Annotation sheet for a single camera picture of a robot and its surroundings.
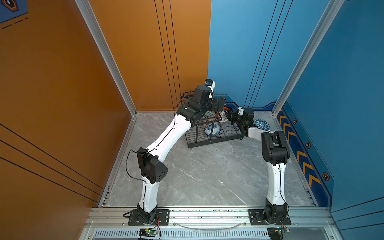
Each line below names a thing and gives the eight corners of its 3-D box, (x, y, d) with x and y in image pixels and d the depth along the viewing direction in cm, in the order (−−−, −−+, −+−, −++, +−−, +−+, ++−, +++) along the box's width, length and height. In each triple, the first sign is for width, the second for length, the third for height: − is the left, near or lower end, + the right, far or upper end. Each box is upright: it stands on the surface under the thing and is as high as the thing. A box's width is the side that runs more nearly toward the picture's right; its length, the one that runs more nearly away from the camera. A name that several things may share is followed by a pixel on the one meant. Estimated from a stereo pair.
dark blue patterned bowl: (251, 126, 114) (253, 121, 110) (253, 122, 117) (255, 117, 113) (266, 132, 111) (269, 127, 106) (268, 127, 114) (271, 122, 109)
